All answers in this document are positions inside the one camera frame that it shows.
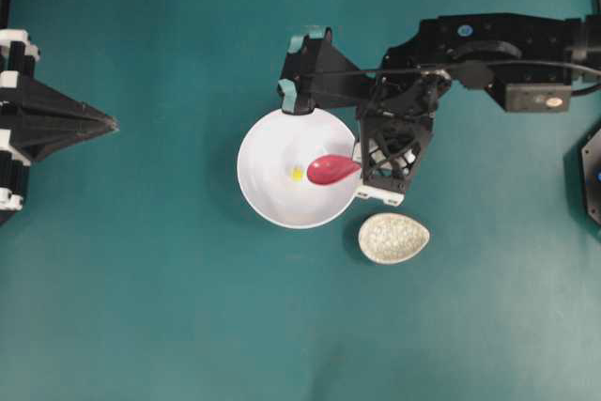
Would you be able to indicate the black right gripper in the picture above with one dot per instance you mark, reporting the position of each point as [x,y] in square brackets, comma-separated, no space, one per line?
[316,75]

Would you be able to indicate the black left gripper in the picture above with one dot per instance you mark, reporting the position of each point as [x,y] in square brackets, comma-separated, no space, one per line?
[23,144]

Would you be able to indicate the small yellow hexagonal block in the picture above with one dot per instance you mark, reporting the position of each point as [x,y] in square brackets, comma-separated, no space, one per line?
[297,174]

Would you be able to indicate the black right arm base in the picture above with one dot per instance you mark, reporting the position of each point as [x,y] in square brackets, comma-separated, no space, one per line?
[581,165]

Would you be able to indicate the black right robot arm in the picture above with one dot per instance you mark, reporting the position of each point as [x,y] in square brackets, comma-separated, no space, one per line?
[524,63]

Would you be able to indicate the white round bowl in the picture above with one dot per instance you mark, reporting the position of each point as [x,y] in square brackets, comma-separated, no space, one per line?
[276,144]

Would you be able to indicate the speckled ceramic spoon rest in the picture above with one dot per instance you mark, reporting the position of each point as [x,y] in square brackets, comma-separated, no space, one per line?
[391,238]

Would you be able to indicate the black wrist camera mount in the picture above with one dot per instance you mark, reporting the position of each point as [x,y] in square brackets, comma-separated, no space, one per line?
[389,150]

